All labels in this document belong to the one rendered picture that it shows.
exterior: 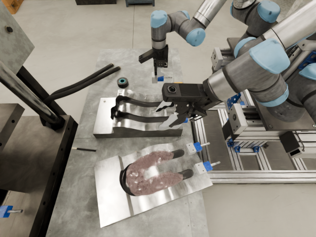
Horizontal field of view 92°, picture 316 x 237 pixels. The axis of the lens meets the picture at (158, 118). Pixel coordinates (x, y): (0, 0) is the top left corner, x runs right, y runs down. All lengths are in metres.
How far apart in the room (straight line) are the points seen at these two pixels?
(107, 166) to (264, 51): 0.69
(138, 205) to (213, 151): 1.03
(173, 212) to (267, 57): 0.69
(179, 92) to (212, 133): 1.31
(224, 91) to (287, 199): 1.72
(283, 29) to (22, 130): 1.32
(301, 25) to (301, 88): 0.29
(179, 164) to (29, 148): 0.86
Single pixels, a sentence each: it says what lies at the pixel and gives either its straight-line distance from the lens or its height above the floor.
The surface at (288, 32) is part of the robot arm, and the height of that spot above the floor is 1.41.
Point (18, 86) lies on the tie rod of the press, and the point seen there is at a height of 1.13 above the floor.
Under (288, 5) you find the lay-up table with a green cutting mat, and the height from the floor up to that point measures 0.26.
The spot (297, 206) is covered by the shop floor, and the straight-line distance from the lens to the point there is 2.07.
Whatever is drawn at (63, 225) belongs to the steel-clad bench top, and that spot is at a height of 0.80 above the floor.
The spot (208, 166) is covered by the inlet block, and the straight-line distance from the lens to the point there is 0.82.
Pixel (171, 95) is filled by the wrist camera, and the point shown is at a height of 1.33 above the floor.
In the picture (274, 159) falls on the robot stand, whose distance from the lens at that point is 1.84.
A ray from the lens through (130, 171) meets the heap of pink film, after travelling 0.76.
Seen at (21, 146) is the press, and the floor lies 0.79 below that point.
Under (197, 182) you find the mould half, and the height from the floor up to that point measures 0.85.
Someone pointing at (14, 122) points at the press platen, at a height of 1.01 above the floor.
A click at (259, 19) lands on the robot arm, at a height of 1.22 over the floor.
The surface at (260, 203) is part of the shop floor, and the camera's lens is 1.88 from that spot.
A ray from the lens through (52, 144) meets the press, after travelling 1.10.
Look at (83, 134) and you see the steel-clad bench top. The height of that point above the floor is 0.80.
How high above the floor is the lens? 1.62
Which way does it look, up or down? 57 degrees down
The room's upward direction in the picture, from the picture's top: straight up
